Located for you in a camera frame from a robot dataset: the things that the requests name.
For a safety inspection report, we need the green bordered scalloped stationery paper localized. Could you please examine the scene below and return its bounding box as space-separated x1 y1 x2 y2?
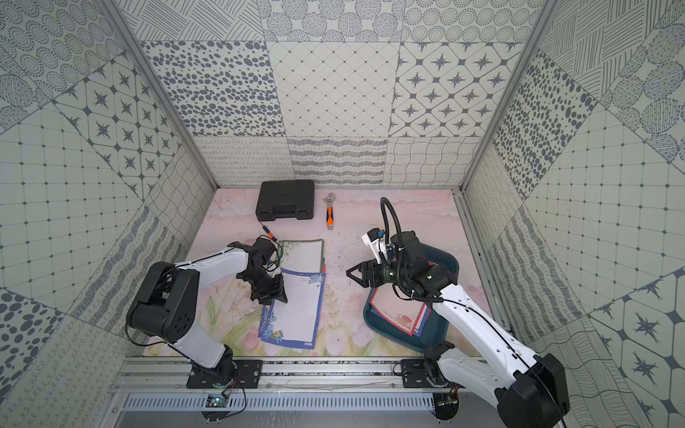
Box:
280 239 324 274

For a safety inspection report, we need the white slotted cable duct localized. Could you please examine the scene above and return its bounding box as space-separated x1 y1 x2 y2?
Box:
123 392 433 412

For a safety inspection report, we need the black plastic tool case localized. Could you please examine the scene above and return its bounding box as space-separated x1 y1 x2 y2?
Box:
255 179 315 222

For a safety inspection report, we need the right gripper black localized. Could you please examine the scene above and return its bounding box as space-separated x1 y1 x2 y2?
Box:
346 258 410 289

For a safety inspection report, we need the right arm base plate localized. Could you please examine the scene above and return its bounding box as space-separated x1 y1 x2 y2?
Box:
399 358 443 389

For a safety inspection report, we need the right round circuit board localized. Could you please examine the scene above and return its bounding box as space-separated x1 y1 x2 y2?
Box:
433 392 460 421

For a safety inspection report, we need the aluminium mounting rail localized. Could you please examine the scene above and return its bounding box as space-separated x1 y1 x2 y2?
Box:
109 355 552 394

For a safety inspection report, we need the small orange black screwdriver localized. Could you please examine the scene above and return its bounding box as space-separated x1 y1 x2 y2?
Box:
260 223 278 243

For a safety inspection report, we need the teal plastic storage box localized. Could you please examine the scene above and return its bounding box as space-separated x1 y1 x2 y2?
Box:
362 244 460 354

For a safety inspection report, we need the blue floral stationery paper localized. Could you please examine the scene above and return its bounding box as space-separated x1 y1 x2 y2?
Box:
413 305 431 337
258 269 326 350

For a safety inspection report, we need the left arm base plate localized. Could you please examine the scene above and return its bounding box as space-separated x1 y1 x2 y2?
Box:
186 360 263 390

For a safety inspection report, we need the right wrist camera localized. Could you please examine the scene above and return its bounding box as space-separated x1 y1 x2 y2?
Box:
362 228 388 264

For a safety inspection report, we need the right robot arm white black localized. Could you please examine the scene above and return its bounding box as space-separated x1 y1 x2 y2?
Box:
346 197 570 427

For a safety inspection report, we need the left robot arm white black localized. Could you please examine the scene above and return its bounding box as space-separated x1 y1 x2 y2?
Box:
126 236 287 386

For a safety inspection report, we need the left green circuit board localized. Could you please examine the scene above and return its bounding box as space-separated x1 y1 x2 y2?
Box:
202 395 229 422

